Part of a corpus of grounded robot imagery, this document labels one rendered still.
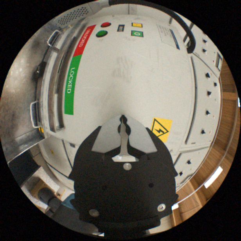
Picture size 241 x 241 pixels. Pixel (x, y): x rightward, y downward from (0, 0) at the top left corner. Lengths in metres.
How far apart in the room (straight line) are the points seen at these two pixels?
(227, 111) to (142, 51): 5.43
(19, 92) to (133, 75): 0.40
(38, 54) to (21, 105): 0.22
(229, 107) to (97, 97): 5.56
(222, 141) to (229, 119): 1.20
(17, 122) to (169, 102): 0.49
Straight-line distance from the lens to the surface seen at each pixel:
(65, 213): 0.17
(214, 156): 5.67
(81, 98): 0.17
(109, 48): 0.20
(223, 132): 5.44
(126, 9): 0.58
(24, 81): 0.39
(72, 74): 0.20
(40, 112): 0.33
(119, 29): 0.26
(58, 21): 0.40
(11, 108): 0.38
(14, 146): 0.40
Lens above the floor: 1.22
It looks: 4 degrees down
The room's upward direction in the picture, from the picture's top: 97 degrees clockwise
